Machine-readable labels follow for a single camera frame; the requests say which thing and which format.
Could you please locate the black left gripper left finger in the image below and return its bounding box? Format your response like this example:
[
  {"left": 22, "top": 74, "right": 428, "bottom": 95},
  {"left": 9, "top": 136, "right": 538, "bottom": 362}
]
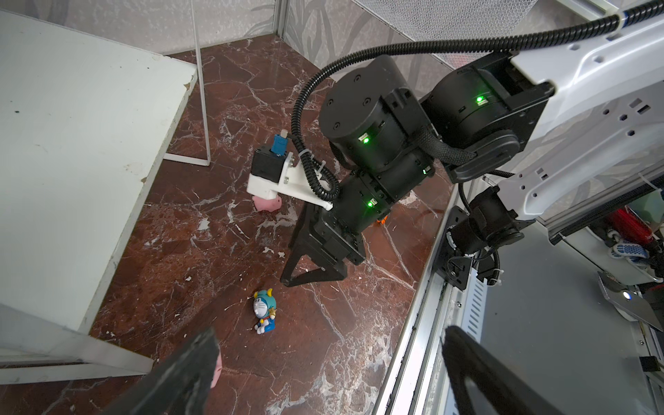
[{"left": 103, "top": 328, "right": 220, "bottom": 414}]

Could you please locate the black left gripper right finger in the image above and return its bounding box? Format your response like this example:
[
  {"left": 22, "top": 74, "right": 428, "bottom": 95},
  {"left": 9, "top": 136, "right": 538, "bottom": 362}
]
[{"left": 442, "top": 326, "right": 560, "bottom": 414}]

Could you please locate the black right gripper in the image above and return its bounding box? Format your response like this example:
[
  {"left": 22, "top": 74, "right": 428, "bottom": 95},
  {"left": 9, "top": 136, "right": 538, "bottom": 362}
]
[{"left": 280, "top": 203, "right": 366, "bottom": 287}]

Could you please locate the blue cat figure teal hat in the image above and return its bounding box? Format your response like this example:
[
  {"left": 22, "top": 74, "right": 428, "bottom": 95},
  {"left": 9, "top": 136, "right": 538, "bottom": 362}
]
[{"left": 252, "top": 289, "right": 277, "bottom": 335}]

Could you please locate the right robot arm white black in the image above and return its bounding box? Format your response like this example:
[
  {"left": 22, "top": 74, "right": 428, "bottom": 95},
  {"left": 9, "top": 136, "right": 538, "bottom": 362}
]
[{"left": 281, "top": 18, "right": 617, "bottom": 287}]

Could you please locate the white two-tier metal shelf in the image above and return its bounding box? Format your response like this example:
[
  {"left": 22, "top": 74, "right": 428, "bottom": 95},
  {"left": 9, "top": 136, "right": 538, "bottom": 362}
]
[{"left": 1, "top": 10, "right": 204, "bottom": 385}]

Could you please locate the pink pig toy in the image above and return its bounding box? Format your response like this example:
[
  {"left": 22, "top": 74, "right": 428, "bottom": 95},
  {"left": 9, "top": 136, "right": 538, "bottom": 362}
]
[
  {"left": 252, "top": 195, "right": 283, "bottom": 213},
  {"left": 210, "top": 353, "right": 223, "bottom": 389}
]

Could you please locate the white wire mesh basket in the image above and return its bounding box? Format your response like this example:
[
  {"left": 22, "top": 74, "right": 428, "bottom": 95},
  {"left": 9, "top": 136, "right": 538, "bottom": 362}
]
[{"left": 356, "top": 0, "right": 535, "bottom": 41}]

